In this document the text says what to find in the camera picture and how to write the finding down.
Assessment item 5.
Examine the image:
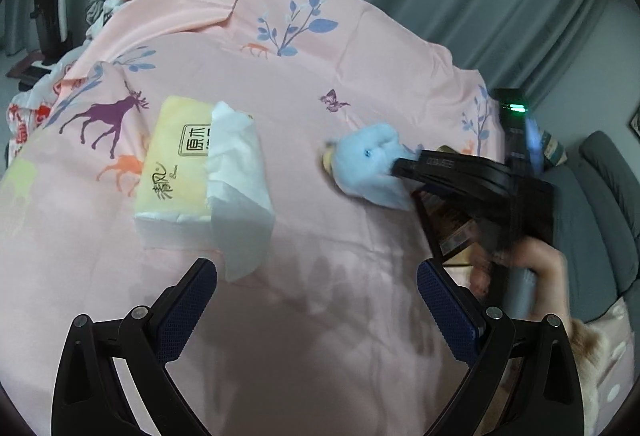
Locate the brown and green box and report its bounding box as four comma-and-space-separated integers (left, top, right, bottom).
412, 143, 506, 269

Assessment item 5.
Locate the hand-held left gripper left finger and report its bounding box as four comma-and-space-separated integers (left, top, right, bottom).
50, 257, 218, 436

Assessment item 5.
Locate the pink printed bedsheet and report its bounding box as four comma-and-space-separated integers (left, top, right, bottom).
0, 0, 506, 436

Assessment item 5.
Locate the patterned cushion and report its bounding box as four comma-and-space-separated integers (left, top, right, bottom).
537, 128, 568, 167

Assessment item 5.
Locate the pink dotted cloth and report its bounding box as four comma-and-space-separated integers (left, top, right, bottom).
597, 296, 637, 417

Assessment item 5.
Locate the red white printed cloth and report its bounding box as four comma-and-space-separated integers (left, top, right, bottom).
5, 60, 76, 167

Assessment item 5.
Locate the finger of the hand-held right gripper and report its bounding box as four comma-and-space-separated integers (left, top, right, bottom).
412, 183, 483, 217
390, 148, 516, 189

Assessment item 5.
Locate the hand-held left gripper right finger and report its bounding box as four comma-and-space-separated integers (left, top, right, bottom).
416, 257, 586, 436

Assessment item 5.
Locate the grey sofa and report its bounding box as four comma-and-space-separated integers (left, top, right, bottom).
540, 131, 640, 321

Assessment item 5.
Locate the person's right hand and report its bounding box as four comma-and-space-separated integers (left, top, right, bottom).
517, 238, 568, 301

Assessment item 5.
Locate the blue plush elephant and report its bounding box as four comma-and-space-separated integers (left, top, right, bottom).
320, 125, 418, 209

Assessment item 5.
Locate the black standing device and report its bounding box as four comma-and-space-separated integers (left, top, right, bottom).
30, 0, 71, 61

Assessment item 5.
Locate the yellow tissue pack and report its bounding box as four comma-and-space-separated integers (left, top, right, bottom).
132, 94, 277, 284

